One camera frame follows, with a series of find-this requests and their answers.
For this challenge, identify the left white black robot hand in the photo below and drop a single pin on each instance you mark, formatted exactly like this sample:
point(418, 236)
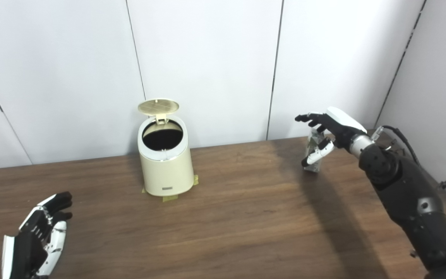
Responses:
point(29, 244)

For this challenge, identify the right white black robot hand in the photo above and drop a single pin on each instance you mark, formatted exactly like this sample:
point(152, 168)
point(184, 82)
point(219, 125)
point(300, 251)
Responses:
point(341, 126)

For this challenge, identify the green white milk carton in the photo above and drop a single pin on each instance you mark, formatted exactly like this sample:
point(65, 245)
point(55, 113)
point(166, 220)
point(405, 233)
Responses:
point(315, 141)

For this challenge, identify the cream-colored bin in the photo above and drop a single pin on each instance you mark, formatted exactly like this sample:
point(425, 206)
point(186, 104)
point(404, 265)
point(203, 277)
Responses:
point(167, 174)

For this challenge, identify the round cream bin lid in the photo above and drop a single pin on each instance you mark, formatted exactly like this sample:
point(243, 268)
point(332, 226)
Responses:
point(158, 106)

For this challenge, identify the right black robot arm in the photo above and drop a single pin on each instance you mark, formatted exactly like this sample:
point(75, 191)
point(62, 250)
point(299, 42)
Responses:
point(412, 197)

